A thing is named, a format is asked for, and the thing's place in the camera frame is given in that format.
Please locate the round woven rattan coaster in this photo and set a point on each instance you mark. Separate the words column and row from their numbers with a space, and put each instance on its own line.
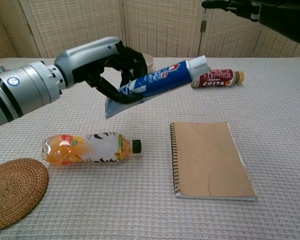
column 12, row 190

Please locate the cream round bowl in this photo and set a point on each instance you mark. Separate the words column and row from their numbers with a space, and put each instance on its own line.
column 150, row 63

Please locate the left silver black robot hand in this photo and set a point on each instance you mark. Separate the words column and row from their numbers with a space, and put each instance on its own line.
column 87, row 58

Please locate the red Costa coffee bottle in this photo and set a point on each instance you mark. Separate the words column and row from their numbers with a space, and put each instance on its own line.
column 222, row 80

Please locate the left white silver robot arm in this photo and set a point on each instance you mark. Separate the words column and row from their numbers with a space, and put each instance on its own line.
column 22, row 92

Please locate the brass screen hinge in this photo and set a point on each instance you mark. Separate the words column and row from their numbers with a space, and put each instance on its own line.
column 203, row 26

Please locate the white woven tablecloth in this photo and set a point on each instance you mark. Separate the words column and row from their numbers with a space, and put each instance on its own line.
column 150, row 215

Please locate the blue white toothpaste tube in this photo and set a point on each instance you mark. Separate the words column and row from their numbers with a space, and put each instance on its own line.
column 165, row 77

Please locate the brown spiral notebook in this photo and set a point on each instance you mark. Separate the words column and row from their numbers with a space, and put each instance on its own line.
column 210, row 160

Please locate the woven folding screen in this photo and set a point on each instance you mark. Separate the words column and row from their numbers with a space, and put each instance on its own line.
column 160, row 25

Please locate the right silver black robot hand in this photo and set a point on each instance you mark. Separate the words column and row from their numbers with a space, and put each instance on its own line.
column 285, row 15

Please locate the orange juice plastic bottle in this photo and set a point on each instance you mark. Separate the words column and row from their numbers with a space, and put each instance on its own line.
column 90, row 150

